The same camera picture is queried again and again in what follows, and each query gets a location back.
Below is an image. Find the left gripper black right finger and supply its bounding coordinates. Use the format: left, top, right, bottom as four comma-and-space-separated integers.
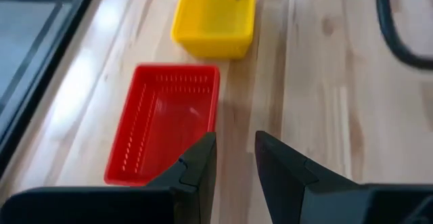
255, 131, 433, 224

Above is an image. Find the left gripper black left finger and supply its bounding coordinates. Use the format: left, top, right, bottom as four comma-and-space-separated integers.
0, 132, 217, 224

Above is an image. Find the black table edge rail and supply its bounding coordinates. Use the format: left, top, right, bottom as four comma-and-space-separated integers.
0, 0, 103, 178

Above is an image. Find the black curved cable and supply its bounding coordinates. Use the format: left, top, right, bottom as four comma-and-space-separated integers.
374, 0, 433, 71

